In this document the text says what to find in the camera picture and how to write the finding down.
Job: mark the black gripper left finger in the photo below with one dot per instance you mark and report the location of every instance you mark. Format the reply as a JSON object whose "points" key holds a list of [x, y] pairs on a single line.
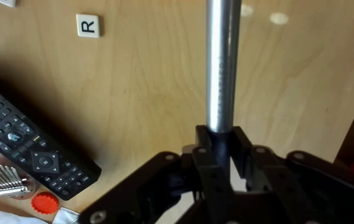
{"points": [[165, 186]]}

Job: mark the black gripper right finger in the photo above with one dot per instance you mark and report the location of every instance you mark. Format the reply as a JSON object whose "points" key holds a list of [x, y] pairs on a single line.
{"points": [[302, 190]]}

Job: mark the small silver metal piece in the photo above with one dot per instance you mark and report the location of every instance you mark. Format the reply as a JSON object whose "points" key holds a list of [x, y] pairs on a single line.
{"points": [[65, 216]]}

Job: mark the red game disc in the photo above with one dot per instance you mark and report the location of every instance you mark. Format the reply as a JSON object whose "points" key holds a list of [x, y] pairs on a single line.
{"points": [[45, 202]]}

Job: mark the black remote control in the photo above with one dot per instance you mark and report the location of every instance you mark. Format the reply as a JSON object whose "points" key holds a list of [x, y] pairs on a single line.
{"points": [[28, 136]]}

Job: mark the silver staple strips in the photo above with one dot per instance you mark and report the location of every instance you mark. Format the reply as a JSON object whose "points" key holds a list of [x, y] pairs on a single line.
{"points": [[4, 177]]}

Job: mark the large white plastic bag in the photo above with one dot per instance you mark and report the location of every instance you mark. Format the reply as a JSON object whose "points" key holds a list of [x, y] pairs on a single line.
{"points": [[3, 215]]}

